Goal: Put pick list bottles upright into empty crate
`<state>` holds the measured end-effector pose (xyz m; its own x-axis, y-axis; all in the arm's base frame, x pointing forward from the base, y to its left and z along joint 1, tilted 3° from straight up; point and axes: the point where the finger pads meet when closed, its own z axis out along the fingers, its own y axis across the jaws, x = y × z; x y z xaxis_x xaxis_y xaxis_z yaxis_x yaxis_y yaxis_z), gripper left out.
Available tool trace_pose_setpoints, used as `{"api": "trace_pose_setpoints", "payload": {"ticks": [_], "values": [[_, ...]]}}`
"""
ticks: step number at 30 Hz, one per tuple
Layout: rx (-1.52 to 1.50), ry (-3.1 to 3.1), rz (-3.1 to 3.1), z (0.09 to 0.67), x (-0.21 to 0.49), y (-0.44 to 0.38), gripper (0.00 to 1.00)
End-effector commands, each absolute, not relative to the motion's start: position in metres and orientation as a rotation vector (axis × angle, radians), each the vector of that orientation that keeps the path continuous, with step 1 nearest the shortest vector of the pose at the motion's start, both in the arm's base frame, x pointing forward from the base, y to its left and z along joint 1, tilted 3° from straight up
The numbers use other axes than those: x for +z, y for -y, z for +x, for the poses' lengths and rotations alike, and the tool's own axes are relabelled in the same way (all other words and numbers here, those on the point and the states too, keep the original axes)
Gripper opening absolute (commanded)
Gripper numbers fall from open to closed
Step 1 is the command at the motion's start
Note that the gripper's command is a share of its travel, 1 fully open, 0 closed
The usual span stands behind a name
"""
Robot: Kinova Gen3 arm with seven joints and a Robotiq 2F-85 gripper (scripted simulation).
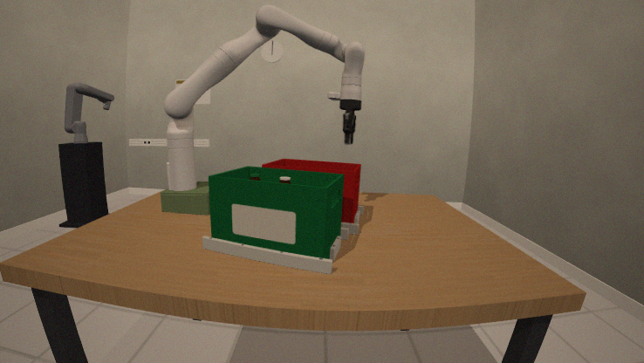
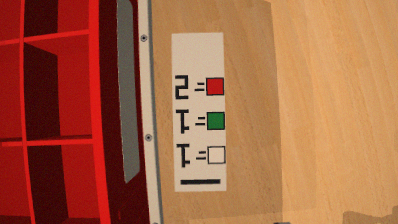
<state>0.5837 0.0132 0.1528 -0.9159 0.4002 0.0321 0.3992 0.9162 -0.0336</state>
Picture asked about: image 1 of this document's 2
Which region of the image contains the green crate with dividers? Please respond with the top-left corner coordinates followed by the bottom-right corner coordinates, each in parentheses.
top-left (212, 166), bottom-right (345, 259)

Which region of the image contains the red crate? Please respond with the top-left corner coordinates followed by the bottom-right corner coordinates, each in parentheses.
top-left (272, 159), bottom-right (361, 223)

